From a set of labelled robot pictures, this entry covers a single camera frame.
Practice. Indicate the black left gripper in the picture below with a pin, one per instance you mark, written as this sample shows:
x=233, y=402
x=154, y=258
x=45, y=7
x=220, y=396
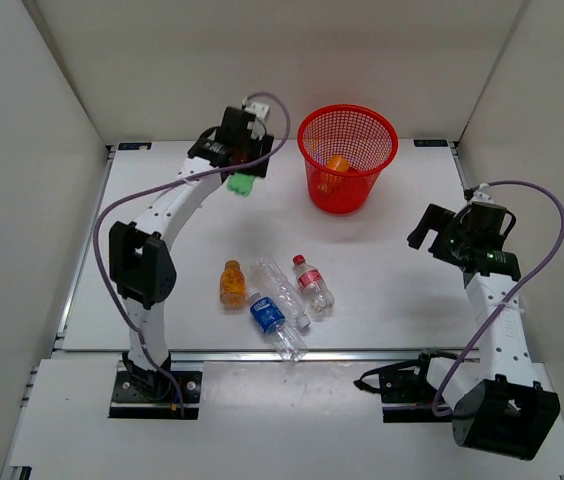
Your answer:
x=265, y=143

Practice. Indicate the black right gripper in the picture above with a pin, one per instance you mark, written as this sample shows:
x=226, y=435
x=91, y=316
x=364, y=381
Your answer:
x=435, y=217

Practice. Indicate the green plastic soda bottle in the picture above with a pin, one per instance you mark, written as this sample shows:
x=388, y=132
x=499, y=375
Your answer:
x=241, y=184

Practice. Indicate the orange juice bottle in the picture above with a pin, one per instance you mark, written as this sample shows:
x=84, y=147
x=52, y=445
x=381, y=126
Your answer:
x=338, y=171
x=232, y=287

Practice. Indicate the clear bottle red cap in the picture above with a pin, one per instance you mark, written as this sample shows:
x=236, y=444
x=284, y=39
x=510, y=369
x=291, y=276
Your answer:
x=312, y=286

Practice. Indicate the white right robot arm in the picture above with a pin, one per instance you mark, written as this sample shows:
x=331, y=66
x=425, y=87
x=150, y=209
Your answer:
x=498, y=405

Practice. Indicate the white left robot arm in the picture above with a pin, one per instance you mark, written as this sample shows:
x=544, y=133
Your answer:
x=140, y=263

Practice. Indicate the red mesh plastic bin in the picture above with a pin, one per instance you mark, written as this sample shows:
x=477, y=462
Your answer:
x=364, y=137

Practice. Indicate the black label sticker, right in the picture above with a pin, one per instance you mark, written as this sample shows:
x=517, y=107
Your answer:
x=430, y=143

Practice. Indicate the black label sticker, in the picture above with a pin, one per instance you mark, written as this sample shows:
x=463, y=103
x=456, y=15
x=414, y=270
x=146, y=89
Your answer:
x=134, y=146
x=430, y=143

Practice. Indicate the black label sticker, left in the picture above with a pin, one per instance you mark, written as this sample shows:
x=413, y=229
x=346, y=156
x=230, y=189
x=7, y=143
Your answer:
x=134, y=146

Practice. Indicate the large clear plastic bottle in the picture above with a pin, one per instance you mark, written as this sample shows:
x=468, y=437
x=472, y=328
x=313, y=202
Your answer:
x=267, y=275

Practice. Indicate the clear bottle blue label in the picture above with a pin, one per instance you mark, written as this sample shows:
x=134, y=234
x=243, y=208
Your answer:
x=276, y=330

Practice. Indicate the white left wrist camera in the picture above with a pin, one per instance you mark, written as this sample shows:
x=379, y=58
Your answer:
x=259, y=109

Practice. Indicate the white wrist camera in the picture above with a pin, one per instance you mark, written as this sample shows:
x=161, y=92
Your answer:
x=259, y=109
x=478, y=194

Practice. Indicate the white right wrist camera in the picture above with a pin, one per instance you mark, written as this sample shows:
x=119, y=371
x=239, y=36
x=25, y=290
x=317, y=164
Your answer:
x=478, y=194

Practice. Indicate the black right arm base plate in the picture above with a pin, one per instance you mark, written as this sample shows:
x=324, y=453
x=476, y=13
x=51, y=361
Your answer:
x=406, y=395

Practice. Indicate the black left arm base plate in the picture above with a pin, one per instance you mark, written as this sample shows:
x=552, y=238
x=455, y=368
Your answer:
x=130, y=400

